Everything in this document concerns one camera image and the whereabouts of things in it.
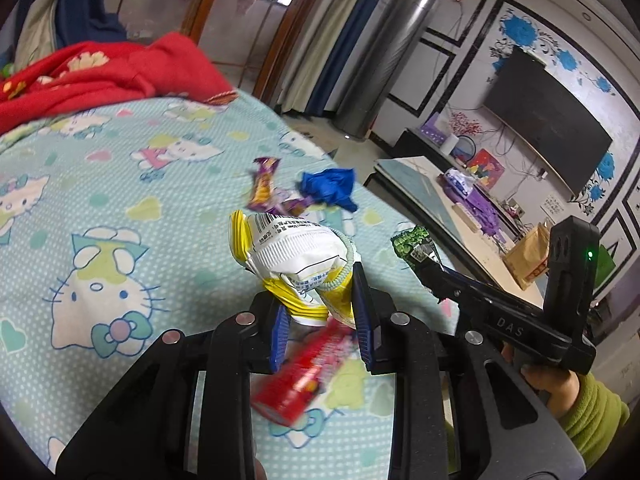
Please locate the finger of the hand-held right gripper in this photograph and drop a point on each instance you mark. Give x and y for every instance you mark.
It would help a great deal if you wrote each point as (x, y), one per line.
(480, 286)
(437, 282)

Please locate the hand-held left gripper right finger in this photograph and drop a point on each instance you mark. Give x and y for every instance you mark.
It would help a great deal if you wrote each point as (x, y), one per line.
(362, 320)

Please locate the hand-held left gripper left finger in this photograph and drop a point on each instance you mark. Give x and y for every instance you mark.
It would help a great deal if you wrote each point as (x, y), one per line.
(277, 340)

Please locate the red snack packet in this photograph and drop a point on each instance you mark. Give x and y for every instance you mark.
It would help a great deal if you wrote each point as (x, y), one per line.
(305, 370)

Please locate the green snack packet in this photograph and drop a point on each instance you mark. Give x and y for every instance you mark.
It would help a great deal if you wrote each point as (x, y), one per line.
(411, 242)

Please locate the white yellow snack packet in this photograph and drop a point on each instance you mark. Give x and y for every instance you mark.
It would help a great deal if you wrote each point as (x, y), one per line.
(295, 250)

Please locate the purple candy wrapper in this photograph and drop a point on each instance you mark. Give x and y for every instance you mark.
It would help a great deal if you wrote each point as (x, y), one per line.
(292, 205)

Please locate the blue plastic bag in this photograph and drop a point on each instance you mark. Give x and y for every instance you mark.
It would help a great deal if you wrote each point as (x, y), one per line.
(327, 185)

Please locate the purple yellow snack wrapper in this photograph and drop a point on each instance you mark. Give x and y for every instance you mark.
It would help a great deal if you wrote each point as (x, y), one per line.
(262, 185)

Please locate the person's right hand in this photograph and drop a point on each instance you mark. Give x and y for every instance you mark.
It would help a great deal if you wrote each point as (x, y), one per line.
(547, 384)

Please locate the brown paper bag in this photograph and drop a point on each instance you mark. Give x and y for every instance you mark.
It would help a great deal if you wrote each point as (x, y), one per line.
(525, 255)

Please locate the purple plastic bag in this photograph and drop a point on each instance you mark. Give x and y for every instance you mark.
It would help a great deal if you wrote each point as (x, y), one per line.
(480, 205)

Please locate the marble top coffee table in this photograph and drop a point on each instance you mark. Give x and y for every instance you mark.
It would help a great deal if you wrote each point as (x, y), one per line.
(430, 185)

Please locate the white tissue pack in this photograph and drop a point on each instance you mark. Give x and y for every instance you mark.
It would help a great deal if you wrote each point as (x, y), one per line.
(457, 177)

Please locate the green tote bag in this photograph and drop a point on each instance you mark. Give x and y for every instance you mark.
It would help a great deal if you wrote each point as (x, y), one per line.
(605, 265)

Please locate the colourful painting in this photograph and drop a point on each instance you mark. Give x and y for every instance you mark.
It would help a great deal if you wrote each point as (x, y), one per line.
(487, 165)

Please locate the round blue ornament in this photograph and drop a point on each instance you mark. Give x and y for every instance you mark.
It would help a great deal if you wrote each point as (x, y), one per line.
(468, 151)

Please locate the white vase with red blossoms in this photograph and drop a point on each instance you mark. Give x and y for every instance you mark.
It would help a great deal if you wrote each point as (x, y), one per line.
(450, 145)

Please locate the purple gift box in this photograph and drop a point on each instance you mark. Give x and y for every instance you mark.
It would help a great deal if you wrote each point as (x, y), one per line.
(432, 127)

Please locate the silver tower air conditioner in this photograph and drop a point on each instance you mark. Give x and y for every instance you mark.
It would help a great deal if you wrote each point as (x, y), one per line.
(385, 60)

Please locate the beige curtain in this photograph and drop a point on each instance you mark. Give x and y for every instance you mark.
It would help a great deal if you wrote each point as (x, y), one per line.
(300, 95)
(40, 20)

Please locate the blue curtain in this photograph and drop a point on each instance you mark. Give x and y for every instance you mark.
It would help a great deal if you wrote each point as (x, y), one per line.
(85, 15)
(345, 55)

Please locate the wooden glass sliding door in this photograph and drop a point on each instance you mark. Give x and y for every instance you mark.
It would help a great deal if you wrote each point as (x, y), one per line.
(225, 35)

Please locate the red flower print blanket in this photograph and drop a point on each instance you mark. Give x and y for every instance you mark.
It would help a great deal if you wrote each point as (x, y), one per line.
(125, 70)

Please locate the white wall notice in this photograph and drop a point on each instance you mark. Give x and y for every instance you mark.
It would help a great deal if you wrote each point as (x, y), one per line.
(555, 205)

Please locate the white wall plug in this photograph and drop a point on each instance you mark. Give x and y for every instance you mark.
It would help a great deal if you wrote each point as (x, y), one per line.
(543, 174)

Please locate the black wall television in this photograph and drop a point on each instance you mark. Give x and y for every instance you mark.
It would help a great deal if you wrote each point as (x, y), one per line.
(545, 120)

